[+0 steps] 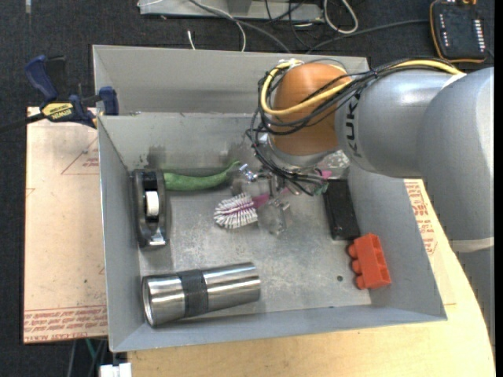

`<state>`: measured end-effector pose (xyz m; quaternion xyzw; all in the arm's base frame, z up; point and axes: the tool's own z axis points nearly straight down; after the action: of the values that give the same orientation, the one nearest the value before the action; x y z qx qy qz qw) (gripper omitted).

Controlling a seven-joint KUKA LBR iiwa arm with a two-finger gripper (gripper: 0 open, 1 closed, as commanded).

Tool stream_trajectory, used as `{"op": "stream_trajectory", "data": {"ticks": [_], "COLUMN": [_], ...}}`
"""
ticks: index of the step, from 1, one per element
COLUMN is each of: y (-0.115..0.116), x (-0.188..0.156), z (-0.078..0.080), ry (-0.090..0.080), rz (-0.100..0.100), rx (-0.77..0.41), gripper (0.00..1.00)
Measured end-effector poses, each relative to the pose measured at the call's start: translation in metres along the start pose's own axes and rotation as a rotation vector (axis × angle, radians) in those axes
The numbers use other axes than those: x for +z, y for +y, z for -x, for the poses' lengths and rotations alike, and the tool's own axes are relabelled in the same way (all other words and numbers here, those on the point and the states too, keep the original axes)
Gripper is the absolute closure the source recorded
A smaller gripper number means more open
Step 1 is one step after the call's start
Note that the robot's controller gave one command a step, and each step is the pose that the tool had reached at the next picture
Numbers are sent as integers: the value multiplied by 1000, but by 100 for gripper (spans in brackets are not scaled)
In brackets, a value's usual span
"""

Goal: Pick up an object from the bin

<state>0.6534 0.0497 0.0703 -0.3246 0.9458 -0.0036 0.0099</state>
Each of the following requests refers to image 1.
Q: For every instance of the black flat block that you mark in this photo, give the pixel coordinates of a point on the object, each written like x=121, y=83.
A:
x=341, y=210

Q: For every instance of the clear crinkled plastic packet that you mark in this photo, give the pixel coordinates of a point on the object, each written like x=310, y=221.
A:
x=337, y=160

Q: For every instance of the brown cardboard board red print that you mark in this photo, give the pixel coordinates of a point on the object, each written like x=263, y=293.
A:
x=63, y=218

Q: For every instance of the black tape dispenser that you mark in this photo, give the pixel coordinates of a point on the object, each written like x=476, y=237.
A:
x=151, y=206

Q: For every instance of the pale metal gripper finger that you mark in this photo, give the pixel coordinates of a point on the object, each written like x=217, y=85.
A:
x=247, y=174
x=278, y=218

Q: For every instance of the orange toy brick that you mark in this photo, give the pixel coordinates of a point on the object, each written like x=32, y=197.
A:
x=372, y=263

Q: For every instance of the grey metal bin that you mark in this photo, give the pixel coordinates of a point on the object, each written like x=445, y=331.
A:
x=306, y=257

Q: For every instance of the green toy chili pepper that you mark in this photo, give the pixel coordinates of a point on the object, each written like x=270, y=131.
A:
x=188, y=181

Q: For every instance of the steel cylinder with black band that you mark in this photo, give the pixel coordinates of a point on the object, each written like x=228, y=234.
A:
x=228, y=289

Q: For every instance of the pink and white brush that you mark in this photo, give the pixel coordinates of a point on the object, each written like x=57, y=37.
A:
x=236, y=211

